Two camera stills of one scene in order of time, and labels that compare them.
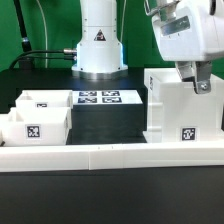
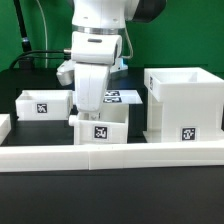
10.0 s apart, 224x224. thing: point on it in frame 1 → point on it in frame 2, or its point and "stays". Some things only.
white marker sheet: x=106 y=97 stays
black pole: x=25 y=42 stays
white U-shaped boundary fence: x=107 y=157 stays
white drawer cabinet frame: x=173 y=111 stays
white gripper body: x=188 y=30 → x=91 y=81
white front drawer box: x=36 y=126 → x=110 y=128
